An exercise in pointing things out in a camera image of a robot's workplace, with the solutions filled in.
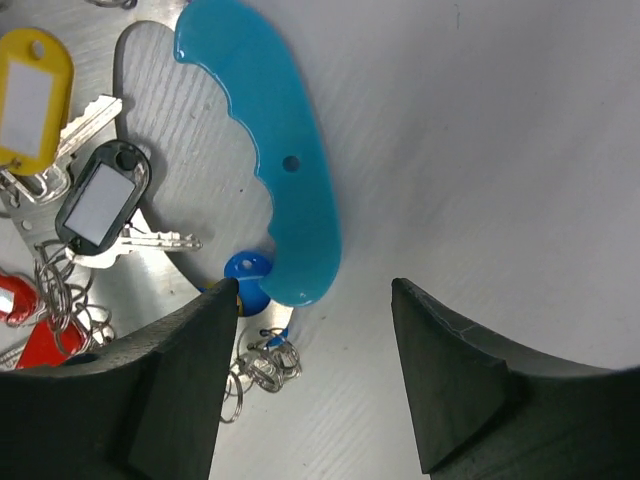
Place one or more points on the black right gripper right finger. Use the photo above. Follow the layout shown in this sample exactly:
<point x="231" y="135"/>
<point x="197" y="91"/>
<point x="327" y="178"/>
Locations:
<point x="483" y="406"/>

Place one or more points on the blue key tag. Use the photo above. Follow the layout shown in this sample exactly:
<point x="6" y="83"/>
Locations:
<point x="248" y="268"/>

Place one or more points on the metal key organizer blue handle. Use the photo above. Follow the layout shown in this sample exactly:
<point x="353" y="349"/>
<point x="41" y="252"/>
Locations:
<point x="265" y="92"/>

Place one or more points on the silver key under black tag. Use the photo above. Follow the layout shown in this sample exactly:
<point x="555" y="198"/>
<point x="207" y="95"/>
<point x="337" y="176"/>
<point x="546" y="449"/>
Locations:
<point x="131" y="240"/>

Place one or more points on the red key tag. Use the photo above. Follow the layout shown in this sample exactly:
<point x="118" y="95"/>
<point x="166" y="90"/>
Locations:
<point x="22" y="308"/>

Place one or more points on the yellow key tag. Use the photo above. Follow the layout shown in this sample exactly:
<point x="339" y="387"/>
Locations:
<point x="37" y="74"/>

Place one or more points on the black key tag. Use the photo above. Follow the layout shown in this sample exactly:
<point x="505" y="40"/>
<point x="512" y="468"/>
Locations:
<point x="103" y="198"/>

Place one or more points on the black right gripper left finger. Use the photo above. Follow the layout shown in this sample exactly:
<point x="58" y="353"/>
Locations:
<point x="146" y="406"/>

